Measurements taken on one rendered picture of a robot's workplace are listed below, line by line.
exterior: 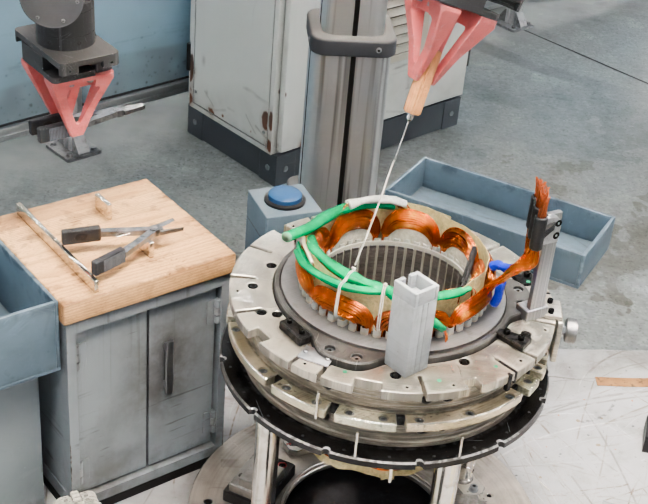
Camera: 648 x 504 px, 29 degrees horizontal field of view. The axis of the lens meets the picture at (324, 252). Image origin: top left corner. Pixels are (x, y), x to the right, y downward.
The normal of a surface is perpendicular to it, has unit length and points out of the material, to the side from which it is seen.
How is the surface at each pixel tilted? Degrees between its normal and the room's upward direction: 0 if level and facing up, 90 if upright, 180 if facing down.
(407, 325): 90
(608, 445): 0
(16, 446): 90
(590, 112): 0
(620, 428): 0
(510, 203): 90
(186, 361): 90
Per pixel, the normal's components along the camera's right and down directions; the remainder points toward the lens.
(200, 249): 0.07, -0.85
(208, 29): -0.73, 0.31
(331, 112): 0.07, 0.53
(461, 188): -0.49, 0.42
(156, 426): 0.59, 0.46
